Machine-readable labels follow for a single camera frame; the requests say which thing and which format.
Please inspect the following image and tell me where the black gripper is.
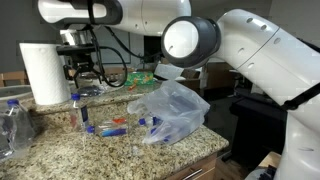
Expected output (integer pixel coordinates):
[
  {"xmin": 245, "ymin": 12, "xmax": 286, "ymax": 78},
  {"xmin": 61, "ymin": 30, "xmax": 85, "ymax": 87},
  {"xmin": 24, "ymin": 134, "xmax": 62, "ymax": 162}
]
[{"xmin": 56, "ymin": 44, "xmax": 103, "ymax": 89}]

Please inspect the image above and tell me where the blue cap bottle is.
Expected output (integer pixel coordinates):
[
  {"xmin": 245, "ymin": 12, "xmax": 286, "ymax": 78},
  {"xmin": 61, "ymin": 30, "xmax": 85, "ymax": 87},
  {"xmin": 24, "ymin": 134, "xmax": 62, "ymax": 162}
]
[{"xmin": 69, "ymin": 93, "xmax": 89, "ymax": 131}]

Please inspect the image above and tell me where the red label bottle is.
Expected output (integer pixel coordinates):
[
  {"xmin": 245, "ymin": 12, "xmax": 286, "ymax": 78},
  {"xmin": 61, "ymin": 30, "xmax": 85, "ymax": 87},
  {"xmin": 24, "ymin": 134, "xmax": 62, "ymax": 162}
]
[{"xmin": 86, "ymin": 116, "xmax": 130, "ymax": 138}]

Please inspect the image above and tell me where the translucent plastic bag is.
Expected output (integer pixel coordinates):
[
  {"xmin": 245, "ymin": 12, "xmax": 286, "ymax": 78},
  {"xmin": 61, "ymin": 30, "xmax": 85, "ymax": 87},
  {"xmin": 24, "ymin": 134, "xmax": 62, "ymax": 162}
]
[{"xmin": 127, "ymin": 80, "xmax": 210, "ymax": 145}]

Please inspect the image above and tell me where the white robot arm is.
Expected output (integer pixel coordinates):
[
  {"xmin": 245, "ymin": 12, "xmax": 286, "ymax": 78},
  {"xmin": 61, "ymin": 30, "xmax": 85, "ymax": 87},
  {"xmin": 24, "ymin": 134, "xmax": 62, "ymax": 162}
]
[{"xmin": 37, "ymin": 0, "xmax": 320, "ymax": 180}]

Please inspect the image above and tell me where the white paper towel roll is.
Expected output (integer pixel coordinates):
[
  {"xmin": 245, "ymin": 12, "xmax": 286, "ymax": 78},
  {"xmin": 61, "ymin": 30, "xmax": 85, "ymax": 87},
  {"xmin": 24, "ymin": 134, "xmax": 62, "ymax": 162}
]
[{"xmin": 19, "ymin": 43, "xmax": 71, "ymax": 105}]

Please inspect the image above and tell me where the green tissue box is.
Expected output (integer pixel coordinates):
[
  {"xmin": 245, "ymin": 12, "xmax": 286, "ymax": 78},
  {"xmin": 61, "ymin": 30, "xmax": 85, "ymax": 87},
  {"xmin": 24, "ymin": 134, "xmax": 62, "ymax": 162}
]
[{"xmin": 125, "ymin": 72, "xmax": 154, "ymax": 86}]

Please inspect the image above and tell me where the cardboard box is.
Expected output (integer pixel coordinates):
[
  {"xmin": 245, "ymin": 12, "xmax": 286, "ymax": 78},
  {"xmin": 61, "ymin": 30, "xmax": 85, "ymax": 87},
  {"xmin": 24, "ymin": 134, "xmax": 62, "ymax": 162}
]
[{"xmin": 0, "ymin": 71, "xmax": 29, "ymax": 87}]

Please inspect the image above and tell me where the black low cabinet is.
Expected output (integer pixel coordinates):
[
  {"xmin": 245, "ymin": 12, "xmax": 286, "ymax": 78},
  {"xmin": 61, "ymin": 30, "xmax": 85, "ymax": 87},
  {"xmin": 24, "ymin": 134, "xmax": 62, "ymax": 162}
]
[{"xmin": 229, "ymin": 97, "xmax": 287, "ymax": 167}]

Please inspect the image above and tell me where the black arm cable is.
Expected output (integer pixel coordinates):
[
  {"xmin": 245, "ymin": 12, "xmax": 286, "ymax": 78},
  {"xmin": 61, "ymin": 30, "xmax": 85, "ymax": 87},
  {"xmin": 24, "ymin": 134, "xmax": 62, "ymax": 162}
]
[{"xmin": 86, "ymin": 0, "xmax": 161, "ymax": 88}]

